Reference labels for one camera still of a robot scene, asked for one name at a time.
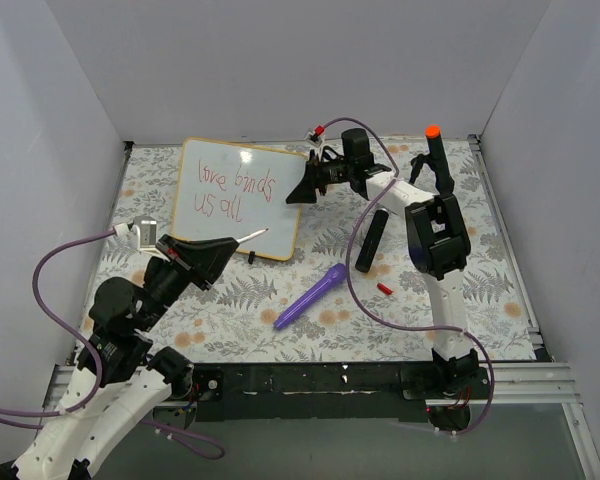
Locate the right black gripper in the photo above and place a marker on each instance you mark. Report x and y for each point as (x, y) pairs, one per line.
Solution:
(318, 173)

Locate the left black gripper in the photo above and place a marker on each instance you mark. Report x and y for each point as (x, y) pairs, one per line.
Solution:
(183, 262)

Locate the red capped whiteboard marker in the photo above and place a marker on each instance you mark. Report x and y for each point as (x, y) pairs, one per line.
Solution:
(252, 236)

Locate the yellow framed whiteboard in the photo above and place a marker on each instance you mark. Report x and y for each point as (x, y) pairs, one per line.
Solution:
(228, 189)

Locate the red marker cap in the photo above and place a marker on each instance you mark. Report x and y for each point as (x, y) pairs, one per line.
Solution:
(385, 289)

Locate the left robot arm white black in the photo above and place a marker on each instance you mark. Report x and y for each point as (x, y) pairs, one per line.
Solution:
(117, 382)

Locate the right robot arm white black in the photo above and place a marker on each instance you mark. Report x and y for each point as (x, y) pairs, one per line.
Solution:
(437, 239)

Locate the black handheld microphone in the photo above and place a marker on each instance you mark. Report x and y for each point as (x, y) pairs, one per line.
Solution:
(372, 240)

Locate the purple toy microphone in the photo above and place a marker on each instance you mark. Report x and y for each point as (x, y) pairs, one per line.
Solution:
(332, 279)

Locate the black microphone desk stand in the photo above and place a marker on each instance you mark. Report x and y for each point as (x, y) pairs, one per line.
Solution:
(417, 164)

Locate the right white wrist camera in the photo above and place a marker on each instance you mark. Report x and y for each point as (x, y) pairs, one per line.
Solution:
(315, 138)

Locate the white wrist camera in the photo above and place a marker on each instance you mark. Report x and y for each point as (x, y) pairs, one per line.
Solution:
(143, 231)
(315, 138)

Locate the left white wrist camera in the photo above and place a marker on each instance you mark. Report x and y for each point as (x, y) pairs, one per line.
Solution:
(143, 231)

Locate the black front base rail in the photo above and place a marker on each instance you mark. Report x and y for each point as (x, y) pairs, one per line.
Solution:
(302, 391)

